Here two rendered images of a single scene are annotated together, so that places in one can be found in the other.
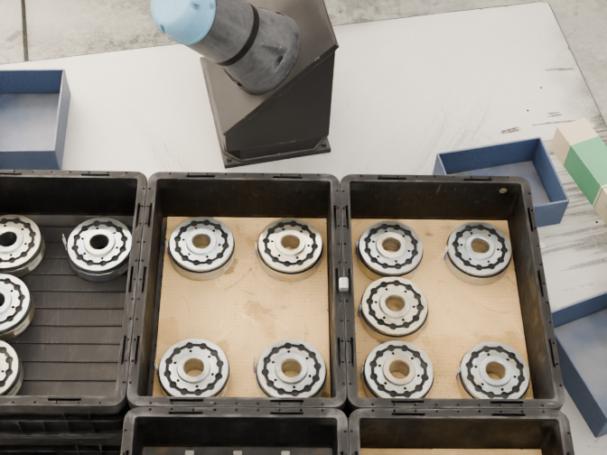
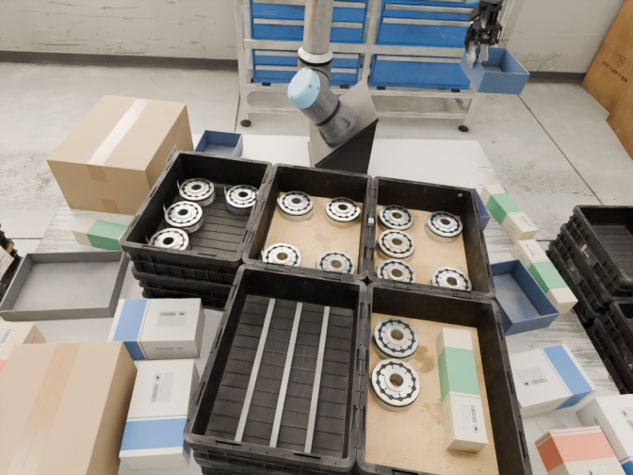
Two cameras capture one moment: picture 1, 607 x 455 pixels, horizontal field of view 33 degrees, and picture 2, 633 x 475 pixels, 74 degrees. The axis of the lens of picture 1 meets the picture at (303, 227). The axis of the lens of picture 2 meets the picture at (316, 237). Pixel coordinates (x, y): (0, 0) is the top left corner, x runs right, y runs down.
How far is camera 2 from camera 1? 51 cm
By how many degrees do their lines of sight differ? 10
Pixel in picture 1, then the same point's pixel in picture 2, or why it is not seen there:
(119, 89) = (267, 149)
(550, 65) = (478, 165)
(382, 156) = not seen: hidden behind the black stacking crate
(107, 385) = not seen: hidden behind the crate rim
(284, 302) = (335, 237)
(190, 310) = (284, 233)
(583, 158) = (497, 200)
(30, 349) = (196, 239)
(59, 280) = (219, 211)
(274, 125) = (340, 165)
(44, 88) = (231, 143)
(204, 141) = not seen: hidden behind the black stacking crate
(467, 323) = (435, 259)
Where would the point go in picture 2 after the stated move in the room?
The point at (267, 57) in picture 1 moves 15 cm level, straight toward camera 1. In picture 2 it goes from (342, 123) to (338, 149)
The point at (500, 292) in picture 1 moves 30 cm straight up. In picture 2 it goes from (454, 247) to (493, 161)
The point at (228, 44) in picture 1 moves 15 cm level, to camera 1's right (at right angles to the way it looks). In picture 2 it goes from (323, 111) to (369, 119)
